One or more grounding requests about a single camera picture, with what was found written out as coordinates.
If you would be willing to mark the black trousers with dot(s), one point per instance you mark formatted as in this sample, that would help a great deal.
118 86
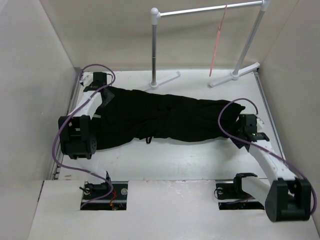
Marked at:
135 114

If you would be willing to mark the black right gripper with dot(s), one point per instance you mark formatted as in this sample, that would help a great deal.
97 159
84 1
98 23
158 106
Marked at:
237 127

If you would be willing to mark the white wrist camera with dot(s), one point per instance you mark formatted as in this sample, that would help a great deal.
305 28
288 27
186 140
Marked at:
259 123
86 80

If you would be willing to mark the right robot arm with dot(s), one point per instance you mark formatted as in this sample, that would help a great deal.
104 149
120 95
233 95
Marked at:
286 197

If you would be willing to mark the pink clothes hanger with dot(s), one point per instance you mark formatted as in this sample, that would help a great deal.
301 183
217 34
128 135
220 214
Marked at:
217 39

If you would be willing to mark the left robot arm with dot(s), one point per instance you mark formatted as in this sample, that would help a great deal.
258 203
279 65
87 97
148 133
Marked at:
76 130

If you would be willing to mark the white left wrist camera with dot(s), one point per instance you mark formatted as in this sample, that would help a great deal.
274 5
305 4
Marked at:
86 80

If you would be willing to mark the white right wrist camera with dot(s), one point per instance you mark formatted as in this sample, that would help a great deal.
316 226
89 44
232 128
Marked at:
259 123

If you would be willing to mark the white clothes rack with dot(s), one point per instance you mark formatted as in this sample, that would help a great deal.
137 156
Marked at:
185 39

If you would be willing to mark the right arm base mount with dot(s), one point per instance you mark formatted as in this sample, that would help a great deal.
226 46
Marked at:
229 199

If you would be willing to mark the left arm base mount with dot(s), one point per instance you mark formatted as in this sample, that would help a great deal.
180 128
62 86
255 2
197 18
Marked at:
103 197

